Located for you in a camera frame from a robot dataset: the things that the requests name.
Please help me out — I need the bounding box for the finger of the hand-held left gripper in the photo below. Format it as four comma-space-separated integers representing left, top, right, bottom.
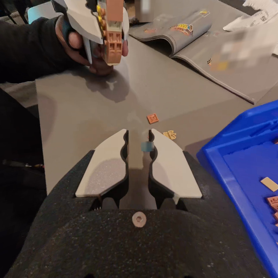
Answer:
121, 6, 130, 42
52, 0, 105, 65

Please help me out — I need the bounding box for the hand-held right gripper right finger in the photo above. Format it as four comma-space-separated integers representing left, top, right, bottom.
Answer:
149, 128, 203, 199

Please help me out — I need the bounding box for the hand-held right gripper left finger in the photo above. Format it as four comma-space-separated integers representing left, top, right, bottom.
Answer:
75, 129, 129, 197

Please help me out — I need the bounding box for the brown lego assembly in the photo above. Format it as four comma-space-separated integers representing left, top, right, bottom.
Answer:
96, 0, 125, 67

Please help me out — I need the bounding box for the person's left forearm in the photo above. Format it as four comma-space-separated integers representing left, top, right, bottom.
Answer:
0, 16, 65, 84

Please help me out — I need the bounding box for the tan flat lego tile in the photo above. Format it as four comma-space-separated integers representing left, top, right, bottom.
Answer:
260, 177, 278, 192

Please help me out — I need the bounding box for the person's left hand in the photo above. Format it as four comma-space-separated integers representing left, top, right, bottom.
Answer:
55, 12, 129, 76

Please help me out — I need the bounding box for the blue plastic bin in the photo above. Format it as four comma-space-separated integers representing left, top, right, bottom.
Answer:
196, 99, 278, 278

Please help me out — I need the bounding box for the grey instruction booklet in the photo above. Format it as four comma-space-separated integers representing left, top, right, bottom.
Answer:
129, 9, 278, 105

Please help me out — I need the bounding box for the white crumpled plastic bag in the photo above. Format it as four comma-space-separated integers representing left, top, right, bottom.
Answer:
222, 0, 278, 55

